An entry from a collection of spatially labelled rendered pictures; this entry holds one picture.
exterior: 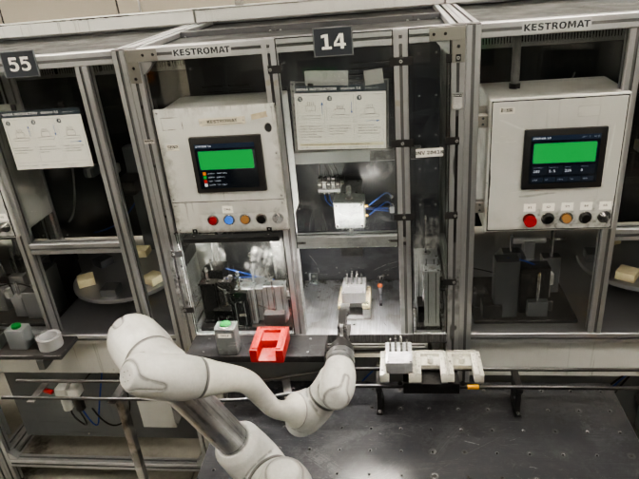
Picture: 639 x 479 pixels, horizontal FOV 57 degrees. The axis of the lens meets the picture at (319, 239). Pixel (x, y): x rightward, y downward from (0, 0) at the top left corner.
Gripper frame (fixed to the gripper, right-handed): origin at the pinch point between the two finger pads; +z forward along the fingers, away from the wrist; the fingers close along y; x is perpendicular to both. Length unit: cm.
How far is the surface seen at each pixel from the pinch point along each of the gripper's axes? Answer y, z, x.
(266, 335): -17.3, 14.7, 32.7
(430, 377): -29.1, 4.7, -28.8
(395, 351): -19.6, 8.0, -16.3
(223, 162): 52, 18, 40
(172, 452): -112, 46, 101
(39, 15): 87, 380, 307
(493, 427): -44, -4, -50
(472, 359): -24, 9, -44
